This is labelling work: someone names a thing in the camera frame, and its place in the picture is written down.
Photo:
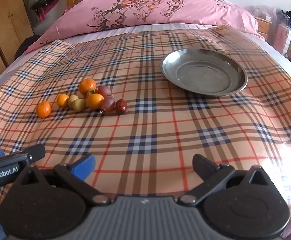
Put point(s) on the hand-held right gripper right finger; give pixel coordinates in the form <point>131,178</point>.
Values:
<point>204,166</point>

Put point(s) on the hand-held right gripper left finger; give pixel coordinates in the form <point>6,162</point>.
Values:
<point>85,166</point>

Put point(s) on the small mandarin orange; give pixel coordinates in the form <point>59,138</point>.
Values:
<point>63,100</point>

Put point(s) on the purple-red grape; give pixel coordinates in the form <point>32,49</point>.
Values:
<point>104,90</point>
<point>108,103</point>

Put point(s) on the dark red jujube date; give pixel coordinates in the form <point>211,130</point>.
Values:
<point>120,106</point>

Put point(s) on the round metal plate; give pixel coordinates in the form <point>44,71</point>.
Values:
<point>205,75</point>

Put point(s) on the beige plaid cloth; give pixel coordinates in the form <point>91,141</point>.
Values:
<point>148,130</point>

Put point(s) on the black bag beside bed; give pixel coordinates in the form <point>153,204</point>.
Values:
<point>26,45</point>

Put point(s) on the wooden wardrobe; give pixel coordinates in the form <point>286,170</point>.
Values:
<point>5,17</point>

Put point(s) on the pink plastic package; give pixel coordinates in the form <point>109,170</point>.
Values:
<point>281,37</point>

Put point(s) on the wooden nightstand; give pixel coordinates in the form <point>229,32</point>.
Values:
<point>264,26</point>

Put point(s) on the pink floral quilt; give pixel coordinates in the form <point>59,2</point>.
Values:
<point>185,10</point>

